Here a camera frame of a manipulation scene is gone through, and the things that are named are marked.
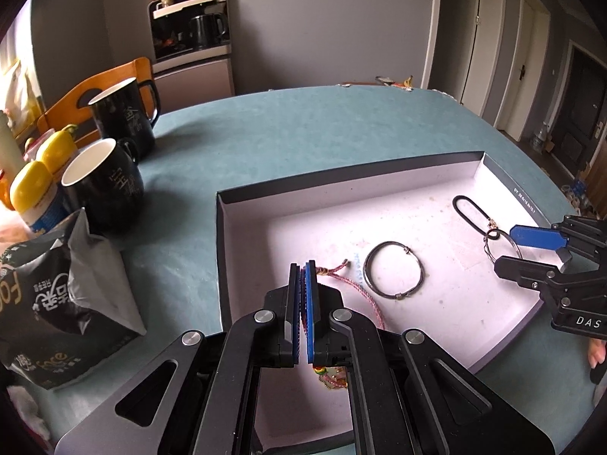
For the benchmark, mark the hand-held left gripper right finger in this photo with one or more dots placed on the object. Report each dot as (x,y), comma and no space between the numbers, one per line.
(310,313)

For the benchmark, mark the banana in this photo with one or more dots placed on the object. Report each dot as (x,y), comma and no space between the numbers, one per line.
(408,83)

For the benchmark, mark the white door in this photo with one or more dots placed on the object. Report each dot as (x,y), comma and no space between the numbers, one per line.
(524,61)
(486,33)

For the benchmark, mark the black mug white inside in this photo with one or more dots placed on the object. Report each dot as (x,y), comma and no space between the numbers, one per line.
(123,118)
(111,194)

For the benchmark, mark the dark entrance door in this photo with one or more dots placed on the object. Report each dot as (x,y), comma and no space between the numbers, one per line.
(581,104)

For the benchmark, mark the small dark object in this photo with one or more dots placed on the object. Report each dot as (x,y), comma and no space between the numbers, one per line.
(383,80)

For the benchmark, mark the shallow grey cardboard box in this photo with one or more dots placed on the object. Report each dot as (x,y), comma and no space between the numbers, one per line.
(303,218)

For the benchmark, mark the clear bottles on floor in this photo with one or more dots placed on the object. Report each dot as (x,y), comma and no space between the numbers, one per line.
(540,140)

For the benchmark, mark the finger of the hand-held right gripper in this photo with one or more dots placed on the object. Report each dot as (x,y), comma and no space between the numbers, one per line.
(521,270)
(536,237)

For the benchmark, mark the silver metal bangle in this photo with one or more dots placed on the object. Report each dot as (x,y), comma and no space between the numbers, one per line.
(368,272)

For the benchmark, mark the grey water dispenser cabinet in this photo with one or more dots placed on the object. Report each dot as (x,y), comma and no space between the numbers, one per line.
(199,76)

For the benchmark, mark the white plastic bag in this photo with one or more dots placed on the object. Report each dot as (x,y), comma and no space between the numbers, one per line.
(19,90)

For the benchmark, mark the black electric kettle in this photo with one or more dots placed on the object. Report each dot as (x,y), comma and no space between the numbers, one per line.
(204,33)

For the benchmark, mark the black foil snack bag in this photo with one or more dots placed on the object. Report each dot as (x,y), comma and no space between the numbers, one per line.
(57,303)

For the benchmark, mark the person's right hand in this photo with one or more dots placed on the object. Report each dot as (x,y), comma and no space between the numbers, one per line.
(598,353)

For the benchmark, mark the yellow capped bottle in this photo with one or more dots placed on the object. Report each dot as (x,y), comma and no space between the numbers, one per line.
(33,185)
(57,144)

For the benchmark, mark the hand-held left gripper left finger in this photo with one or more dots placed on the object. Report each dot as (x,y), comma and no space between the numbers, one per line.
(296,313)

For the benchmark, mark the wooden chair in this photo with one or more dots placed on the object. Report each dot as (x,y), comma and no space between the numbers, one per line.
(109,76)

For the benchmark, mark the white crumpled tissue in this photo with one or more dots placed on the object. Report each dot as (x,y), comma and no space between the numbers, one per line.
(28,410)

